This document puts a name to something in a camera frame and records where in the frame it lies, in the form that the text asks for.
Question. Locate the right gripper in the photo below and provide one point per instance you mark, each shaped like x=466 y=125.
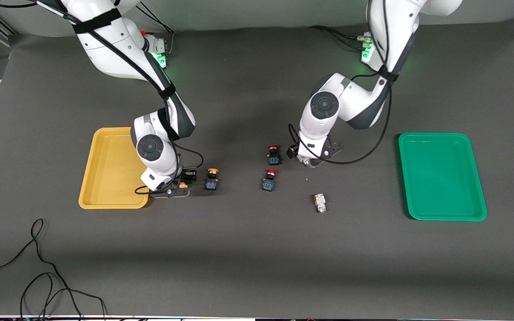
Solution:
x=188 y=174

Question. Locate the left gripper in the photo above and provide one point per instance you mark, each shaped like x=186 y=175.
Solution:
x=292 y=151

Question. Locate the white button with orange block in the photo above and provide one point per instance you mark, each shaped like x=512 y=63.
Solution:
x=320 y=201

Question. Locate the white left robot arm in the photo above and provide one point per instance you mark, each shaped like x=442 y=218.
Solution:
x=324 y=107

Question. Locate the red mushroom push button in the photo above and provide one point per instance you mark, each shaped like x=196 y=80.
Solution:
x=273 y=157
x=269 y=183

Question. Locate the yellow plastic tray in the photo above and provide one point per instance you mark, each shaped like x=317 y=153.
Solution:
x=109 y=151

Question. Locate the dark grey table mat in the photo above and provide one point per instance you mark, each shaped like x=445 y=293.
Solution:
x=257 y=267

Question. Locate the green plastic tray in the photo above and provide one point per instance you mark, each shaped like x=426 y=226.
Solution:
x=440 y=200

